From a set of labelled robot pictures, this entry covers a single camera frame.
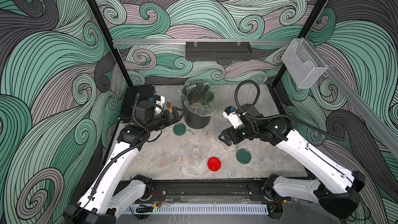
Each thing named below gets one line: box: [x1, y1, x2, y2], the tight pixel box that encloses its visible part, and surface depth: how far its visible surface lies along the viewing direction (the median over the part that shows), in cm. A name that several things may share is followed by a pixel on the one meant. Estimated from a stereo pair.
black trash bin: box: [183, 101, 211, 130], surface depth 99 cm
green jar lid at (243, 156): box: [235, 148, 252, 165], surface depth 85 cm
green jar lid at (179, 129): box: [173, 122, 187, 137], surface depth 97 cm
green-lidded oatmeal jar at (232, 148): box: [224, 142, 241, 152], surface depth 89 cm
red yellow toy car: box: [165, 101, 173, 111], surface depth 109 cm
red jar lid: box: [207, 156, 222, 172], surface depth 83 cm
